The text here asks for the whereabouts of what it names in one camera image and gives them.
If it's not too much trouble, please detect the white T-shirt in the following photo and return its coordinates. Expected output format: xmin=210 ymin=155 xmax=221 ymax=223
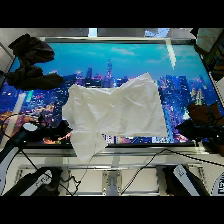
xmin=61 ymin=72 xmax=169 ymax=163

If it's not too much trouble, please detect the silver frame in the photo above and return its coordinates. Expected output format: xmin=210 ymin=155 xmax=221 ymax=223
xmin=0 ymin=143 xmax=224 ymax=197

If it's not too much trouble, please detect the black cable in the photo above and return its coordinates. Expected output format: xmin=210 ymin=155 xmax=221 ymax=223
xmin=120 ymin=148 xmax=224 ymax=195
xmin=18 ymin=148 xmax=101 ymax=196

